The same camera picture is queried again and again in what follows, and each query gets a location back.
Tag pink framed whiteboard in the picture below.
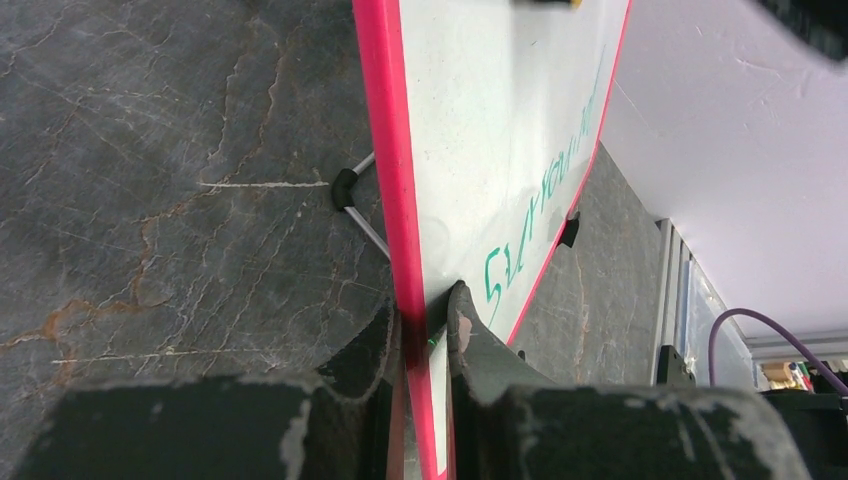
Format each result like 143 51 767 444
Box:
353 1 630 479

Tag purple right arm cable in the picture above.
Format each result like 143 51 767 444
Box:
707 307 848 399

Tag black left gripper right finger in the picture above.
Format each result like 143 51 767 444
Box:
446 282 809 479

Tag whiteboard wire stand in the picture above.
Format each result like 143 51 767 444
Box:
331 152 392 261

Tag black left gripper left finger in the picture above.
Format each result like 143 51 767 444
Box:
14 304 400 479

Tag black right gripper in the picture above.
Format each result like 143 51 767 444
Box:
757 0 847 63

